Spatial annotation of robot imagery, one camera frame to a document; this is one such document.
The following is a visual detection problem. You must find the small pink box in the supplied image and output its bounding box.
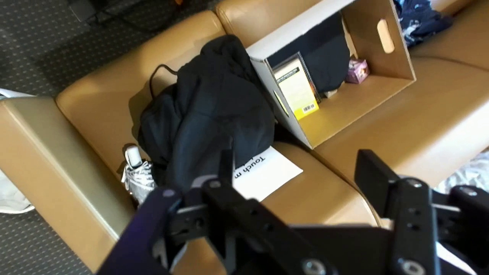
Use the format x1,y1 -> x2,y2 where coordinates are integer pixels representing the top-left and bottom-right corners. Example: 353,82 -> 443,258
345,58 -> 370,84

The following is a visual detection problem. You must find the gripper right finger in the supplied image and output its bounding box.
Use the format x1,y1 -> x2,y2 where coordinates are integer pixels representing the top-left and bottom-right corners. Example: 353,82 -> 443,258
353,149 -> 489,275

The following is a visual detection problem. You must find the white cloth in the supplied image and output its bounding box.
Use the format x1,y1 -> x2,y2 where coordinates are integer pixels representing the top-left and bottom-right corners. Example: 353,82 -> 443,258
0,89 -> 35,214

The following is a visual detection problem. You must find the white paper sheet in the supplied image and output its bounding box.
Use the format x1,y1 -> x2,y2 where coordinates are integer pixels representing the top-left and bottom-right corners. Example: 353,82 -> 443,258
231,145 -> 304,202

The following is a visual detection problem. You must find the crumpled white plastic sheet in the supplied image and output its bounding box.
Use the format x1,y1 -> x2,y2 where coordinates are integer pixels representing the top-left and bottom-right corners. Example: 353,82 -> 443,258
436,151 -> 489,195

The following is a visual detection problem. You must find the black hoodie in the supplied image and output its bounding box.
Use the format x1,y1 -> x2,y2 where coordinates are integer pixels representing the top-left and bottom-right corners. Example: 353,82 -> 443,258
137,34 -> 276,191

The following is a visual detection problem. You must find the yellow book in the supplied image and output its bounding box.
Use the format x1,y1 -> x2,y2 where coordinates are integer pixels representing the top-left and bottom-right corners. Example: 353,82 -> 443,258
272,52 -> 321,121

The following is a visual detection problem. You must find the cardboard box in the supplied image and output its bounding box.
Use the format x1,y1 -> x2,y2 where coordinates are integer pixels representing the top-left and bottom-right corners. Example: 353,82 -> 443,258
246,0 -> 417,150

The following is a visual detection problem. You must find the white grey sneaker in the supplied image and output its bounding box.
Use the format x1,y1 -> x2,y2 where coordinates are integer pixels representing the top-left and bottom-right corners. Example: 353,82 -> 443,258
120,145 -> 157,205

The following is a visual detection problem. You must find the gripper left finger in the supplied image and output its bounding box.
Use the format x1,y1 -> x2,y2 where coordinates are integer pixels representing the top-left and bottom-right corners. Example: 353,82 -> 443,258
96,148 -> 330,275

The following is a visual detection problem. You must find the dark navy garment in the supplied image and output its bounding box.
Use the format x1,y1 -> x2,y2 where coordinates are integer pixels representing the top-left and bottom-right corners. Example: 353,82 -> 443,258
267,13 -> 351,94

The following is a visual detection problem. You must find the tan leather couch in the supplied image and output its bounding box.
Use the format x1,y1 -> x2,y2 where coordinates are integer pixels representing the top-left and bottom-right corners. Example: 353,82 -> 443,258
0,0 -> 489,273

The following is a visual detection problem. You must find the blue patterned cloth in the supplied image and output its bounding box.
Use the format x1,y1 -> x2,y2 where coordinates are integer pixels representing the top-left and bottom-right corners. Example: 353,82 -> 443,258
393,0 -> 454,47

